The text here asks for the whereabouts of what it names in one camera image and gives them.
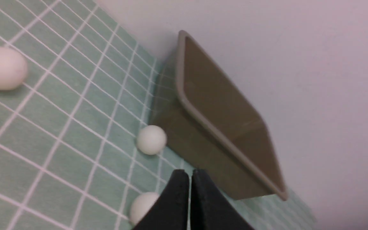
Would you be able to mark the olive plastic storage bin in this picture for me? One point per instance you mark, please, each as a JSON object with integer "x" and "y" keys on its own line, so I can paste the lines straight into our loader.
{"x": 212, "y": 126}

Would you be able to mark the green checkered tablecloth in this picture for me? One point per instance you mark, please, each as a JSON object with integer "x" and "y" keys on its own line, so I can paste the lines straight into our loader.
{"x": 68, "y": 159}

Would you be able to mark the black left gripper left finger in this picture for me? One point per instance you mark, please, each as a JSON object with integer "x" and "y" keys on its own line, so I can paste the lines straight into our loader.
{"x": 170, "y": 211}

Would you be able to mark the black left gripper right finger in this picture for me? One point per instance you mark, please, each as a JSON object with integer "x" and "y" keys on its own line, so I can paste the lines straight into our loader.
{"x": 209, "y": 209}

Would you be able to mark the white ping-pong ball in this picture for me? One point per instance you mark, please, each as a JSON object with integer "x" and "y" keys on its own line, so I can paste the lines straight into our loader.
{"x": 13, "y": 69}
{"x": 141, "y": 206}
{"x": 151, "y": 140}

